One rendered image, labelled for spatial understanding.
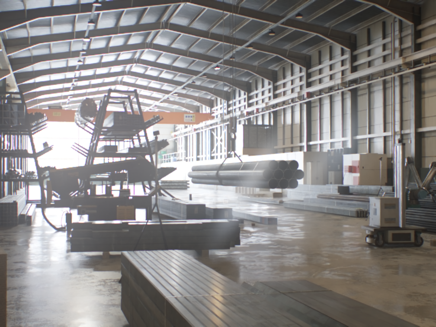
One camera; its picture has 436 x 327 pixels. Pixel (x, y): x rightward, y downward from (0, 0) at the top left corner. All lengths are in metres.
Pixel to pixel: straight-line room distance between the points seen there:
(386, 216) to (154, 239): 4.07
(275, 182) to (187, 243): 1.60
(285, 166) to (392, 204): 2.42
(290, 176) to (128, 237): 2.60
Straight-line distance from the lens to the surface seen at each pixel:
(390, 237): 11.63
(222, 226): 10.34
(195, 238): 10.03
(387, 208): 11.66
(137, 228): 9.94
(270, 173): 9.98
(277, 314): 3.21
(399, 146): 11.96
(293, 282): 6.19
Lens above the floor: 1.23
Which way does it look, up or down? 1 degrees up
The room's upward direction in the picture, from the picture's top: straight up
